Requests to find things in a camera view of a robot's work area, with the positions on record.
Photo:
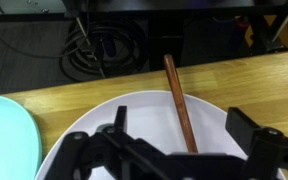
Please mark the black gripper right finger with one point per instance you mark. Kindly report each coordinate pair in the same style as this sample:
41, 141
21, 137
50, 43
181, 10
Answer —
274, 153

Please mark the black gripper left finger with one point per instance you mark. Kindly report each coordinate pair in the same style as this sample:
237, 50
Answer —
94, 156

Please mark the brown wooden spoon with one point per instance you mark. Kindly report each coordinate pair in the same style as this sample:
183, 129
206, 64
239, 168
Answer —
179, 100

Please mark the pink plate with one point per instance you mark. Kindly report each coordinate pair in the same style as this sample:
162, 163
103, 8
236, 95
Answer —
150, 113

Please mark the teal plate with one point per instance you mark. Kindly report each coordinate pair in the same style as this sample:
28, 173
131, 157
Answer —
7, 140

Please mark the black metal desk frame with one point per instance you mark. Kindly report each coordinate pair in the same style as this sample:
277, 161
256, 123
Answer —
165, 40

